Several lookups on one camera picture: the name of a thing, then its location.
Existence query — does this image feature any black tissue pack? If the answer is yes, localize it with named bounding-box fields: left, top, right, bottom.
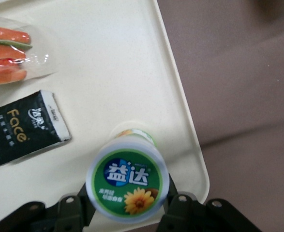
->
left=0, top=89, right=73, bottom=167

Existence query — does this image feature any wrapped triangle sandwich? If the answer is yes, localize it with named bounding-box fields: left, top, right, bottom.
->
left=0, top=15, right=60, bottom=87

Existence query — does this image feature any green gum bottle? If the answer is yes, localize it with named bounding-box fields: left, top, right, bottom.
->
left=85, top=128, right=169, bottom=224

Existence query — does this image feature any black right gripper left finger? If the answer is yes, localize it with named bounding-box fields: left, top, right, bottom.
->
left=57, top=182, right=97, bottom=232

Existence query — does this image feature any cream plastic tray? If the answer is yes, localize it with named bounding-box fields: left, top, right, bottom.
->
left=0, top=0, right=210, bottom=232

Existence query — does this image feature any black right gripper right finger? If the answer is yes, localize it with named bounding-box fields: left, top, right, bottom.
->
left=157, top=173, right=207, bottom=232

